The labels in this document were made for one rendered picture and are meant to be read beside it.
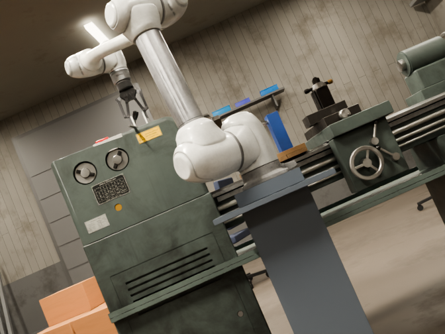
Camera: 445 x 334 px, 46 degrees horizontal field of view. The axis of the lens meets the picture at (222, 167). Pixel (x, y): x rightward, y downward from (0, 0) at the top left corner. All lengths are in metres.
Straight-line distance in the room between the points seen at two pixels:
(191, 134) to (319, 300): 0.72
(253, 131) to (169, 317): 0.91
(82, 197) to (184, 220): 0.45
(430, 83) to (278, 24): 7.19
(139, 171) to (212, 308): 0.67
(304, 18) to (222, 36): 1.49
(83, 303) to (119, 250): 3.02
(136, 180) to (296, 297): 0.89
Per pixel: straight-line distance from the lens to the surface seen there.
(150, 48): 1.95
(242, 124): 1.92
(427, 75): 2.86
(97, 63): 2.46
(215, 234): 2.33
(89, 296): 5.35
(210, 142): 1.80
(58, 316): 5.53
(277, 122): 2.63
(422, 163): 2.97
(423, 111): 2.72
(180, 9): 2.09
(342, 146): 2.44
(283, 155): 2.46
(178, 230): 2.33
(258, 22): 9.89
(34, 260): 10.29
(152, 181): 2.34
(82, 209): 2.38
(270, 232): 1.86
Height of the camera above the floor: 0.77
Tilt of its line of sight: 4 degrees up
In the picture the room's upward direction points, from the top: 24 degrees counter-clockwise
